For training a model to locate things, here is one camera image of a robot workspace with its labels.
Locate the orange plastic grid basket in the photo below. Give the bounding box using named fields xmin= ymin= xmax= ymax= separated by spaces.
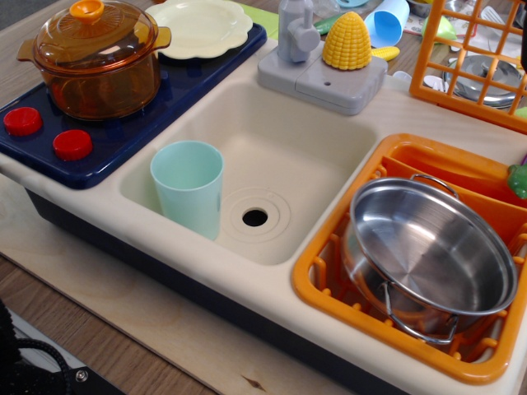
xmin=409 ymin=1 xmax=526 ymax=133

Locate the navy blue toy stovetop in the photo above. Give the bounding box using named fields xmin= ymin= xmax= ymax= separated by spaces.
xmin=1 ymin=24 xmax=267 ymax=189

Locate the small yellow corn cob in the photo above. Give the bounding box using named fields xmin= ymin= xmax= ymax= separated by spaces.
xmin=371 ymin=46 xmax=400 ymax=62

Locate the green toy cucumber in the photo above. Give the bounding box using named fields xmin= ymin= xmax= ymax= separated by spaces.
xmin=314 ymin=14 xmax=342 ymax=35

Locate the amber pot lid orange knob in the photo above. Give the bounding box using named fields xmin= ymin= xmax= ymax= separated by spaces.
xmin=18 ymin=1 xmax=159 ymax=73

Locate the green plastic bowl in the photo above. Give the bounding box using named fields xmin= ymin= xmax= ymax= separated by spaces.
xmin=421 ymin=16 xmax=457 ymax=40

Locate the grey toy faucet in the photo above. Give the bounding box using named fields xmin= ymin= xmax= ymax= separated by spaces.
xmin=258 ymin=1 xmax=388 ymax=115

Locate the cream scalloped plate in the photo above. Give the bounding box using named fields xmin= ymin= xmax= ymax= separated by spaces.
xmin=146 ymin=0 xmax=253 ymax=60

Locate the red stove knob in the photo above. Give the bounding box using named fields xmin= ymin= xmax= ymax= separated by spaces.
xmin=3 ymin=107 xmax=43 ymax=137
xmin=53 ymin=129 xmax=93 ymax=161

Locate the black cable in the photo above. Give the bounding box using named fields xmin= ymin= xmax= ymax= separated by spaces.
xmin=16 ymin=337 xmax=73 ymax=395

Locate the orange dish drying rack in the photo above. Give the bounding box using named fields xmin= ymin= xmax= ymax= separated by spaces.
xmin=292 ymin=134 xmax=526 ymax=385

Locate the light blue plastic cup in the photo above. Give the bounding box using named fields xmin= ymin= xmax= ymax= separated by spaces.
xmin=365 ymin=0 xmax=410 ymax=48

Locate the green toy vegetable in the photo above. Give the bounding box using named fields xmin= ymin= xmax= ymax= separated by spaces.
xmin=507 ymin=165 xmax=527 ymax=199

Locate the black equipment corner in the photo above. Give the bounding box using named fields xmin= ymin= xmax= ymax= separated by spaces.
xmin=1 ymin=304 xmax=122 ymax=394

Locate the cream toy sink unit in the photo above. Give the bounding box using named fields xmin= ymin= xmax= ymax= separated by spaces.
xmin=1 ymin=41 xmax=526 ymax=394

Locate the large yellow toy corn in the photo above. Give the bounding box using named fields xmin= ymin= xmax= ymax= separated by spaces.
xmin=322 ymin=12 xmax=372 ymax=71

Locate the steel pot lid in basket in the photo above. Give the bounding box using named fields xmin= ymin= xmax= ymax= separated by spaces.
xmin=453 ymin=55 xmax=523 ymax=109

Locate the mint green plastic cup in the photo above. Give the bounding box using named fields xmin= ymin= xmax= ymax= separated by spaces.
xmin=150 ymin=141 xmax=224 ymax=239

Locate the red stove knob right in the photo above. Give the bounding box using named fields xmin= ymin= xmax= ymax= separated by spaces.
xmin=53 ymin=129 xmax=93 ymax=161

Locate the red stove knob left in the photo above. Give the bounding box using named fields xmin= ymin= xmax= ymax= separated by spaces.
xmin=3 ymin=107 xmax=43 ymax=137

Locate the amber transparent pot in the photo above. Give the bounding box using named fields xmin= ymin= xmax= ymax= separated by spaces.
xmin=16 ymin=26 xmax=172 ymax=122

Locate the stainless steel pan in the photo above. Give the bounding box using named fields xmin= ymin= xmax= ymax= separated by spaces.
xmin=341 ymin=174 xmax=518 ymax=345

